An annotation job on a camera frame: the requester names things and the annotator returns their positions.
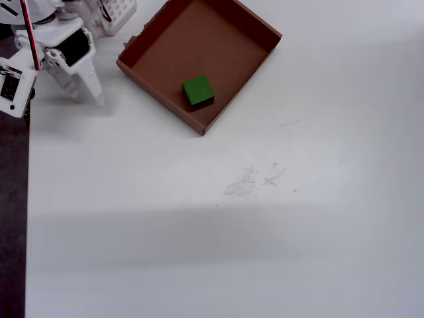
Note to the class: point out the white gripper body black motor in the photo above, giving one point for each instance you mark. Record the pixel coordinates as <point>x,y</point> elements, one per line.
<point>77,67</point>

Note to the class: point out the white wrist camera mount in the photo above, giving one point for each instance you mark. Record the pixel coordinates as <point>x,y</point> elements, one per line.
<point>19,98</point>

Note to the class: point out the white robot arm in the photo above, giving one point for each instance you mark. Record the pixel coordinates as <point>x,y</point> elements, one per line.
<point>33,13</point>

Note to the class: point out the brown cardboard box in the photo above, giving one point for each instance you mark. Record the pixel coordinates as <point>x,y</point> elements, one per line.
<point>205,43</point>

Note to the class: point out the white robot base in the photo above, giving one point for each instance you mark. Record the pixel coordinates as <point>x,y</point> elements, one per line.
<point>122,13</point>

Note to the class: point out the green cube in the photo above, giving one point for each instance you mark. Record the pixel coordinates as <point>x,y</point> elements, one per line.
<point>197,89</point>

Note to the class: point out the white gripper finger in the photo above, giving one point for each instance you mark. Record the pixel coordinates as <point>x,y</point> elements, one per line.
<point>91,82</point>
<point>63,77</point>

